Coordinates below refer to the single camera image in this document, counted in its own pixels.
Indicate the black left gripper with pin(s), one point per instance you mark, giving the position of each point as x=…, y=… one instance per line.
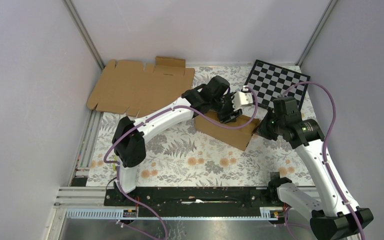
x=231, y=114

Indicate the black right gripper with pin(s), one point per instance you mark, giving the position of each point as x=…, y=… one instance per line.
x=262, y=130

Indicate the cardboard box sheet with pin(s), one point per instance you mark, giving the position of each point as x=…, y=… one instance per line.
x=237, y=138

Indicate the black white checkerboard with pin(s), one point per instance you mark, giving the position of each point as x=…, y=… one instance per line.
x=268, y=81

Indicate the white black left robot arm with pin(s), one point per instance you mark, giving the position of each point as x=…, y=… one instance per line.
x=131, y=136

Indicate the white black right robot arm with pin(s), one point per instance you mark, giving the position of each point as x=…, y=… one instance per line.
x=336, y=215

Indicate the floral patterned table mat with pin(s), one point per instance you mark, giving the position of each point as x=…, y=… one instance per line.
x=181, y=156

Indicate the lower flat cardboard sheet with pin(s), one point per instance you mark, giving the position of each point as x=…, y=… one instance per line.
x=138, y=89

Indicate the black base rail bar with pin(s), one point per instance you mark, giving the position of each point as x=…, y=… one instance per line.
x=198, y=202

